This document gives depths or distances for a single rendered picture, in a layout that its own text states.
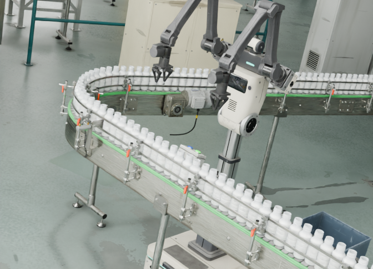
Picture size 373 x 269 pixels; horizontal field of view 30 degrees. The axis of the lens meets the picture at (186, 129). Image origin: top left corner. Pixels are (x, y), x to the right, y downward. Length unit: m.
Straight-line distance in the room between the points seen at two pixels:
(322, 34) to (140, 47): 2.90
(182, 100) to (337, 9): 4.61
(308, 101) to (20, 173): 2.39
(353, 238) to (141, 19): 4.33
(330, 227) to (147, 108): 1.74
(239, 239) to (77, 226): 1.94
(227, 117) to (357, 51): 5.68
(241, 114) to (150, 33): 3.44
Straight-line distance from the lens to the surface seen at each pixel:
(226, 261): 4.52
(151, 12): 7.32
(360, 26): 9.56
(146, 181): 3.79
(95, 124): 4.03
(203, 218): 3.54
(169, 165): 3.69
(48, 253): 4.77
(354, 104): 6.04
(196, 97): 4.94
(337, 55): 9.48
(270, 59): 3.80
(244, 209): 3.38
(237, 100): 4.07
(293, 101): 5.62
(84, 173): 5.86
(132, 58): 7.66
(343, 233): 3.84
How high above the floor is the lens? 2.59
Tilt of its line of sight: 21 degrees down
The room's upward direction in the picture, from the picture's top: 12 degrees clockwise
